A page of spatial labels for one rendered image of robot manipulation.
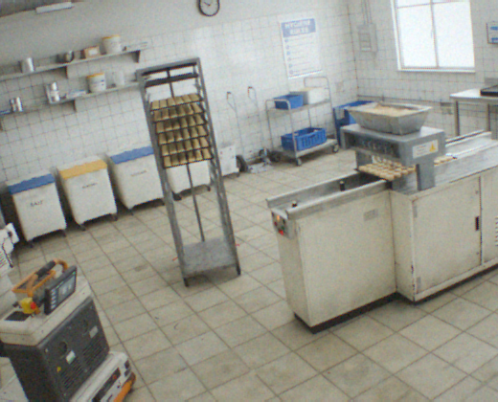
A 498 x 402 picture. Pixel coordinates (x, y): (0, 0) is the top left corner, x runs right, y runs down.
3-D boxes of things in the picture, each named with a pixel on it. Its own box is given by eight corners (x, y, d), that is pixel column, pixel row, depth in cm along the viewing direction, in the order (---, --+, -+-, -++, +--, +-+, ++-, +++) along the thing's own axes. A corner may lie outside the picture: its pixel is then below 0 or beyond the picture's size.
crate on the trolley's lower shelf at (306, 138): (309, 139, 780) (307, 126, 773) (327, 142, 749) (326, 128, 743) (282, 149, 751) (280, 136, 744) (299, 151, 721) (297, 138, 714)
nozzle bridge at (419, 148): (381, 162, 382) (376, 118, 371) (447, 182, 317) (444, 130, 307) (345, 173, 372) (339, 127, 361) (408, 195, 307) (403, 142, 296)
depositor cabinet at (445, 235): (473, 227, 438) (471, 135, 411) (538, 253, 374) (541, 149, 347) (355, 275, 398) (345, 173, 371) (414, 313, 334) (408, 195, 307)
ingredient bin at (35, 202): (28, 251, 575) (9, 189, 551) (22, 237, 629) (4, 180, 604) (72, 236, 599) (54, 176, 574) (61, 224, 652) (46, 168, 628)
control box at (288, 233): (278, 227, 333) (274, 207, 329) (294, 238, 312) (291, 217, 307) (272, 229, 332) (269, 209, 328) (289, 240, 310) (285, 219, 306)
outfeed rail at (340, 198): (517, 145, 368) (516, 136, 366) (520, 145, 365) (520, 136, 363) (286, 219, 305) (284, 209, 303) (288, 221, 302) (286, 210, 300)
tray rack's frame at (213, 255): (243, 274, 427) (201, 55, 370) (183, 287, 421) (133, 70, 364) (232, 245, 487) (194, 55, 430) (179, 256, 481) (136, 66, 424)
